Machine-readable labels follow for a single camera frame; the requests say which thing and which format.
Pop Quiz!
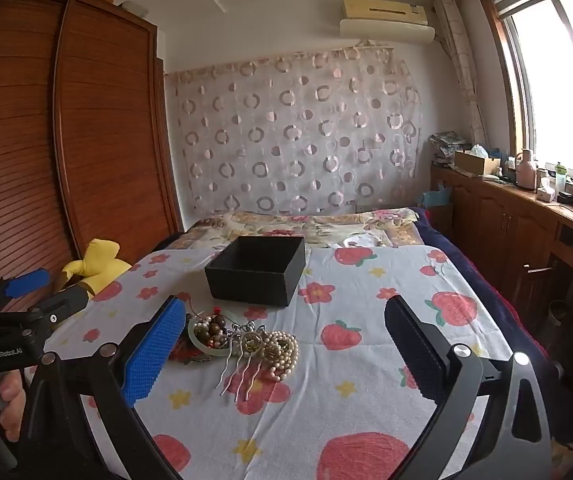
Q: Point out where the metal hair comb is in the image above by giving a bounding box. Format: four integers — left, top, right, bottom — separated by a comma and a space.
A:
219, 320, 273, 403

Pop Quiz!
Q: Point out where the blue bag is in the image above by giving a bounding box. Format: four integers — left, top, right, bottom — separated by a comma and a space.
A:
422, 187, 454, 209

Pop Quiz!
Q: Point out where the floral blanket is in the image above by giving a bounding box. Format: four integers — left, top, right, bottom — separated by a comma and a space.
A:
184, 207, 424, 252

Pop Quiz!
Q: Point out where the white pearl necklace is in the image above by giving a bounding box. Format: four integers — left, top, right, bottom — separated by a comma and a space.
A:
261, 330, 300, 384

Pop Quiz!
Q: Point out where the strawberry print bedsheet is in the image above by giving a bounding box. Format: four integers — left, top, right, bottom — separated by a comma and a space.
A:
24, 245, 547, 480

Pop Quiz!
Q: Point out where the cardboard box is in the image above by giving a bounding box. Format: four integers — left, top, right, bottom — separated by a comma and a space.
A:
453, 149, 502, 177

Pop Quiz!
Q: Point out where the window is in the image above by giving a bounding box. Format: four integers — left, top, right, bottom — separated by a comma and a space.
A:
476, 0, 573, 192

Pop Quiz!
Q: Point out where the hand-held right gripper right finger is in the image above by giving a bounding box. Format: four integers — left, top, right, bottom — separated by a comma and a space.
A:
383, 295, 554, 480

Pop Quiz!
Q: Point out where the navy blue blanket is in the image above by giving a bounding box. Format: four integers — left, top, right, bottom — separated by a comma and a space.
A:
411, 207, 567, 411

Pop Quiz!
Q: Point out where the brown wooden bead bracelet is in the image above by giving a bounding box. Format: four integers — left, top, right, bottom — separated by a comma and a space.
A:
194, 310, 237, 349

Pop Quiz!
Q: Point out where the black box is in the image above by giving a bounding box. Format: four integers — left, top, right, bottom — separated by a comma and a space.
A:
204, 235, 307, 308

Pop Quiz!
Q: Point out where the red bracelet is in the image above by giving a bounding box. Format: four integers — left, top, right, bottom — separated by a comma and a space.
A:
169, 327, 207, 366

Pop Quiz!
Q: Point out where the patterned window curtain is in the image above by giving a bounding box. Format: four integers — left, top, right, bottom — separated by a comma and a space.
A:
433, 0, 490, 152

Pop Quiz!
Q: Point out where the stack of magazines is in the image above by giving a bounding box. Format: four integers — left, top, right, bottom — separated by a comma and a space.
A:
429, 131, 470, 164

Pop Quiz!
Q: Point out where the beige air conditioner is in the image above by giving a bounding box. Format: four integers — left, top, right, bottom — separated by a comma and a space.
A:
339, 0, 437, 44

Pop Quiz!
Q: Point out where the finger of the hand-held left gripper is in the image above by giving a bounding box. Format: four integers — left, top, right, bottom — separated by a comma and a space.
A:
0, 268, 51, 301
41, 284, 90, 323

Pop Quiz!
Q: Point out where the brown wooden wardrobe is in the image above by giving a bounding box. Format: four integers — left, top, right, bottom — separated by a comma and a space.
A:
0, 0, 185, 311

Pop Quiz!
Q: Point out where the pink thermos jug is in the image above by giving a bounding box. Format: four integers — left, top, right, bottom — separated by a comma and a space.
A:
515, 149, 538, 191

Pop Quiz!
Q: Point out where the circle patterned sheer curtain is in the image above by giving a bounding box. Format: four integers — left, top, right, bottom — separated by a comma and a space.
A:
166, 47, 424, 216

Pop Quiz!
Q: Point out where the brown wooden cabinet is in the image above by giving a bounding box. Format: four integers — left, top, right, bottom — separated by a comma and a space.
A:
429, 162, 573, 311

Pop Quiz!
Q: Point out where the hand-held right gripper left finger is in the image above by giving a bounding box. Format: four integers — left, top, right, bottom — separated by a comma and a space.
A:
16, 295, 190, 480

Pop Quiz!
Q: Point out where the yellow plush toy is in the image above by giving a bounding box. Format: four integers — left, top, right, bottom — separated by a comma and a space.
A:
61, 239, 134, 296

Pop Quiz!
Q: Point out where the pale green jade bangle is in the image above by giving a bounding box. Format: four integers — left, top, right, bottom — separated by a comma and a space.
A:
188, 310, 247, 359

